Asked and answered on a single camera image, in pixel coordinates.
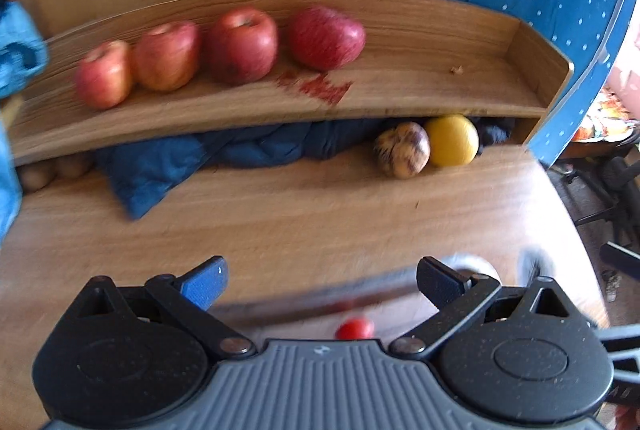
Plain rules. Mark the small red tomato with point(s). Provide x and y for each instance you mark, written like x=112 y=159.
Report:
x=355 y=328

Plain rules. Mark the wooden raised shelf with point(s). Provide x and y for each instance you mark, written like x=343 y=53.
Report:
x=423 y=58

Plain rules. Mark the leftmost red-yellow apple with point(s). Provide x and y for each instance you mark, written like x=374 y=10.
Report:
x=103 y=78

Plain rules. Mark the silver metal tray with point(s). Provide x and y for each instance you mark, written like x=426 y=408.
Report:
x=391 y=302

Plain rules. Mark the brown kiwi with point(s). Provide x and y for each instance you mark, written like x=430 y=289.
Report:
x=74 y=166
x=36 y=176

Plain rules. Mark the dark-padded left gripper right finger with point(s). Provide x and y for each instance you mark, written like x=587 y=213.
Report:
x=459 y=300

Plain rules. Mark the rightmost red apple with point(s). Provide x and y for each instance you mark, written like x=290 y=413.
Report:
x=325 y=39

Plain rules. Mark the light blue garment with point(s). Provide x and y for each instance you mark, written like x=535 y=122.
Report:
x=23 y=56

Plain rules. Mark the red-yellow apple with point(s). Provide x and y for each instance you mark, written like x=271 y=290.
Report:
x=103 y=78
x=168 y=56

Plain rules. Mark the left brown kiwi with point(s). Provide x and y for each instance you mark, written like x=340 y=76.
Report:
x=36 y=176

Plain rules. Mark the dark blue cloth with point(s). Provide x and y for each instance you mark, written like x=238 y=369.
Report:
x=142 y=173

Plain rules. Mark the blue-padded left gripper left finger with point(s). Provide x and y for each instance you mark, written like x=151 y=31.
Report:
x=184 y=301

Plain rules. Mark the dark striped pepino melon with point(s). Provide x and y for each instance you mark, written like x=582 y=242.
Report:
x=403 y=151

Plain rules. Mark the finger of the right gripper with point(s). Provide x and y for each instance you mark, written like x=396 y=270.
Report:
x=621 y=258

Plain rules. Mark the yellow lemon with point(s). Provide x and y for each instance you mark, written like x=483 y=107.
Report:
x=454 y=141

